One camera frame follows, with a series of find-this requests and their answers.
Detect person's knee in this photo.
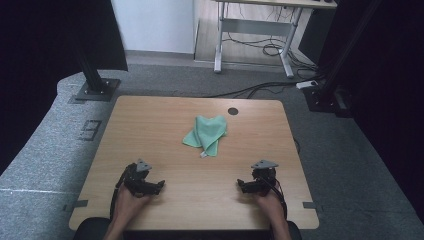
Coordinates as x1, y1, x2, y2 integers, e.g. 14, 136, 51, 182
288, 220, 303, 240
72, 217, 112, 240

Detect green microfiber cloth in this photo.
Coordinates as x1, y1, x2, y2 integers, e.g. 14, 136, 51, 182
181, 114, 228, 159

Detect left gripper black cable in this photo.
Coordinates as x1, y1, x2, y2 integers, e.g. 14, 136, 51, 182
109, 163, 136, 221

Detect black box under desk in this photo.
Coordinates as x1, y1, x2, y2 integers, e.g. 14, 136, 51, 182
298, 8, 330, 66

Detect person's right knee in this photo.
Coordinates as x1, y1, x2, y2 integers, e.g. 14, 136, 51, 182
288, 220, 303, 240

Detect person's right hand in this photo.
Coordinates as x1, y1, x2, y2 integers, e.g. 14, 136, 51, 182
256, 192, 288, 223

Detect white-framed desk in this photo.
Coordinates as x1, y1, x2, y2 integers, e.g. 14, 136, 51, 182
213, 0, 338, 79

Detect black curtain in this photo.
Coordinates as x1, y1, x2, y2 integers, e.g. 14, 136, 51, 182
316, 0, 424, 223
0, 0, 129, 175

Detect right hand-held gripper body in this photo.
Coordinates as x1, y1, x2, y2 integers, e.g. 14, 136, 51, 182
250, 159, 279, 196

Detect person's left hand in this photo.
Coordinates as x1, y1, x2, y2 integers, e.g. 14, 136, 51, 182
114, 186, 151, 221

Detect black cable bundle under desk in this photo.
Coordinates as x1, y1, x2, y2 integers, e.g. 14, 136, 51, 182
222, 33, 318, 73

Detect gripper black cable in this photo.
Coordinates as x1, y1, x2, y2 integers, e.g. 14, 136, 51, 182
109, 163, 136, 221
263, 176, 289, 222

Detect grey floor tape strip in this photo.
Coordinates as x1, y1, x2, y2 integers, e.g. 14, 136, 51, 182
62, 199, 90, 213
302, 200, 324, 213

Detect grey floor tape squares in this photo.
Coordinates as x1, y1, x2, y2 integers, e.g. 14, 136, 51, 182
77, 119, 103, 142

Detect white power strip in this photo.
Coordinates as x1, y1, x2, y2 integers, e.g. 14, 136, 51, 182
295, 80, 320, 90

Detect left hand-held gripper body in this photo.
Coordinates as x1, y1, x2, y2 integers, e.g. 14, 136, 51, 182
124, 159, 153, 198

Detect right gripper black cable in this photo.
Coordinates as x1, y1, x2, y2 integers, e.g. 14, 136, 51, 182
263, 176, 289, 222

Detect black floor cables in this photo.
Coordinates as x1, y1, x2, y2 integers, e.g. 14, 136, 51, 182
203, 73, 323, 100

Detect black metal stand with base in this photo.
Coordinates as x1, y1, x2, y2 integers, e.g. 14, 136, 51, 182
71, 43, 122, 103
302, 0, 384, 114

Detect person's left knee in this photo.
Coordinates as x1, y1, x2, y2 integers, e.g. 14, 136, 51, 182
72, 217, 112, 240

